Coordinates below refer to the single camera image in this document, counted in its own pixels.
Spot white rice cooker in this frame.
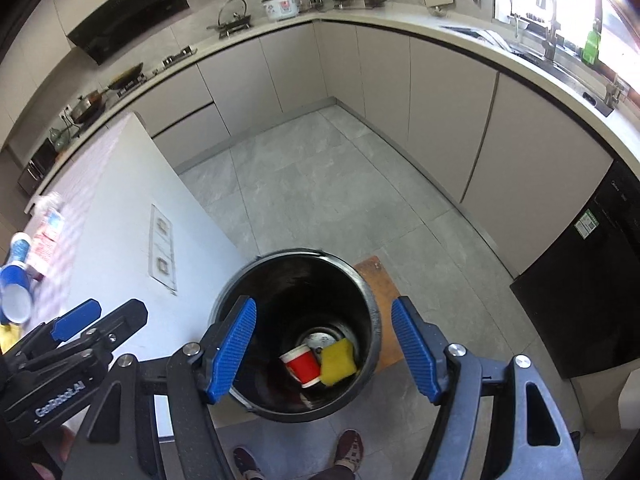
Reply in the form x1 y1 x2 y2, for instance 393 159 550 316
260 0 301 23

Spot person's left shoe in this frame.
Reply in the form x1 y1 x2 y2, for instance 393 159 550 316
233 447 266 480

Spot crumpled clear plastic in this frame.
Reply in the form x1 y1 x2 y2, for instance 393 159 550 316
32 191 65 216

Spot yellow sponge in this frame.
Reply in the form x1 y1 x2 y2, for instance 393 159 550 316
320 338 358 387

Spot metal kettle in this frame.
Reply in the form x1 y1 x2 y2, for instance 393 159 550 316
206 0 253 40

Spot table socket panel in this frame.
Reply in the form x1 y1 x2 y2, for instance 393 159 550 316
149 204 178 296

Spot blue paper cup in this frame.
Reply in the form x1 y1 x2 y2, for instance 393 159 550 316
0 262 33 291
0 284 35 326

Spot wooden stool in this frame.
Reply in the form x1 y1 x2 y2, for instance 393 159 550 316
352 255 406 373

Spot red and white carton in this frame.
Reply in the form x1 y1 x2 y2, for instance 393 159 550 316
26 210 65 281

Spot gas stove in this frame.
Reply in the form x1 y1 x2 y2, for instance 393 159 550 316
150 45 198 78

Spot kitchen sink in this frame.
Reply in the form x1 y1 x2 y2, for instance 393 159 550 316
505 40 616 117

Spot person's left hand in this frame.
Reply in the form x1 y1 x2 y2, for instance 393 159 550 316
32 426 76 480

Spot white jar with blue label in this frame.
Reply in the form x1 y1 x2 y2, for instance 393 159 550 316
9 232 33 266

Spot metal kitchen faucet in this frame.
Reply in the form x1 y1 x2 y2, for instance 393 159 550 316
535 0 566 61

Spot lidded metal pot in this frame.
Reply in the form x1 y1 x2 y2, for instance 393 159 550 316
70 89 108 123

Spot black microwave oven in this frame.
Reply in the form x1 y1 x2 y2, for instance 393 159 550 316
17 137 58 196

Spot metal can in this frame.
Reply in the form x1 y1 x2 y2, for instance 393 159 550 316
300 327 346 356

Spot black wok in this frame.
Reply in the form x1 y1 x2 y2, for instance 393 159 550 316
107 62 146 93

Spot small metal tap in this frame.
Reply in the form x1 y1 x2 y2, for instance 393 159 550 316
602 77 631 108

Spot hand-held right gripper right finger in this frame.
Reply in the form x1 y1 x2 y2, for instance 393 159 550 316
391 296 583 480

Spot green bottle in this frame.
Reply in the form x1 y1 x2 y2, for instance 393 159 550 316
582 17 603 66

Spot person's right shoe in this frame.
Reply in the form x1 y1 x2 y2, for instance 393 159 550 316
332 429 365 473

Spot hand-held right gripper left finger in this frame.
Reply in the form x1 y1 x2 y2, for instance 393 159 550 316
62 296 257 480

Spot black trash bin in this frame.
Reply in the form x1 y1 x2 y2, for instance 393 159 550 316
210 247 383 423

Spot white table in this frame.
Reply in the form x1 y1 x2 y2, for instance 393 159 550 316
0 110 253 443

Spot person's shoe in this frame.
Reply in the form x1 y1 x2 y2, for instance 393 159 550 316
332 429 365 473
233 447 266 480

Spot black dishwasher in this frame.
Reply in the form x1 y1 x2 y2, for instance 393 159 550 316
510 160 640 381

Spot beige kitchen counter cabinets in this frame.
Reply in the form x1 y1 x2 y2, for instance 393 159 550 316
0 15 640 281

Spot red paper cup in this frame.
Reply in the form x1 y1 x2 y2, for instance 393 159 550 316
279 344 322 390

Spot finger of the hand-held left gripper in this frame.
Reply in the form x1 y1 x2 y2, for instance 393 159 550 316
59 298 149 367
10 298 103 361

